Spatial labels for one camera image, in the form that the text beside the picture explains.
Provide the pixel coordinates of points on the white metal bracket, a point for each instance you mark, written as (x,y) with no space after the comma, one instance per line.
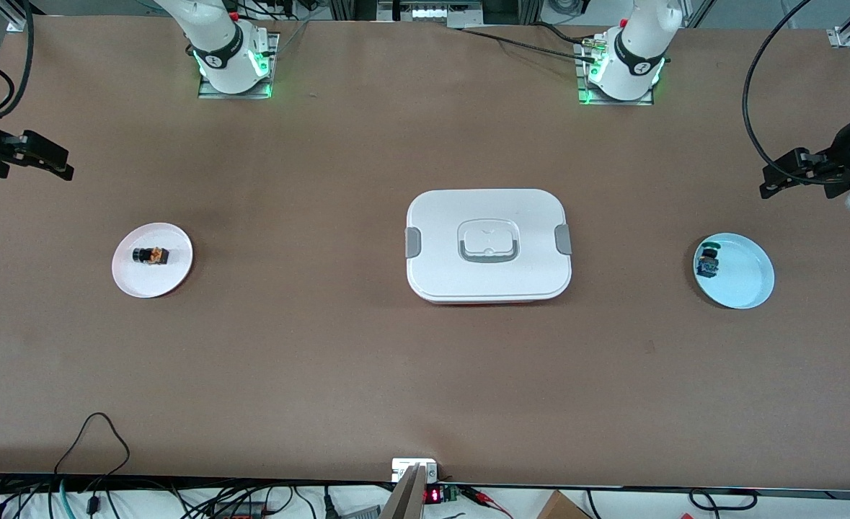
(403,467)

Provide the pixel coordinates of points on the white table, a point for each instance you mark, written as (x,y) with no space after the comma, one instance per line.
(648,509)

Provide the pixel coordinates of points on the white lidded box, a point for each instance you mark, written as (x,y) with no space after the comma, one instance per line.
(489,216)

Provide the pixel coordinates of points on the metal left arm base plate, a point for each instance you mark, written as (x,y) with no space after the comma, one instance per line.
(585,99)

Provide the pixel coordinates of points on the blue switch with green button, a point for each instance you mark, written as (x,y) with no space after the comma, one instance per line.
(708,265)

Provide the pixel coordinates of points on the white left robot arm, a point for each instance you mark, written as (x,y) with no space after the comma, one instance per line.
(634,58)

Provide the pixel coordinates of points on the brown cardboard box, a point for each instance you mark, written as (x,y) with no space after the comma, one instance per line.
(561,508)

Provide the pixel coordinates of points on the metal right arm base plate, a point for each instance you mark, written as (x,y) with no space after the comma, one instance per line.
(269,86)

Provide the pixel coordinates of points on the orange and black switch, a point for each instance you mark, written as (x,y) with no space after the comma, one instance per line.
(154,256)

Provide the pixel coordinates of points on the red clip leads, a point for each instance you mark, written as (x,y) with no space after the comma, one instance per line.
(486,499)

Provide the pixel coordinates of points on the light blue round plate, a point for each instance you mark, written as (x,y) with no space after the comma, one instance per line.
(745,277)

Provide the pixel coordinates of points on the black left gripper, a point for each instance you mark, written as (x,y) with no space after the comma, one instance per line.
(837,165)

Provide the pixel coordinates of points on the white power strip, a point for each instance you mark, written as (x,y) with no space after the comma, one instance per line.
(439,13)

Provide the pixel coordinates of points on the pink round plate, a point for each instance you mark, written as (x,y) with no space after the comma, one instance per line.
(152,281)

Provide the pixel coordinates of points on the tan camera stand beam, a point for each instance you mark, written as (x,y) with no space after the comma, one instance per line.
(406,501)

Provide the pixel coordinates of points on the red digit display module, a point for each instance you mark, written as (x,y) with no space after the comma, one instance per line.
(433,496)

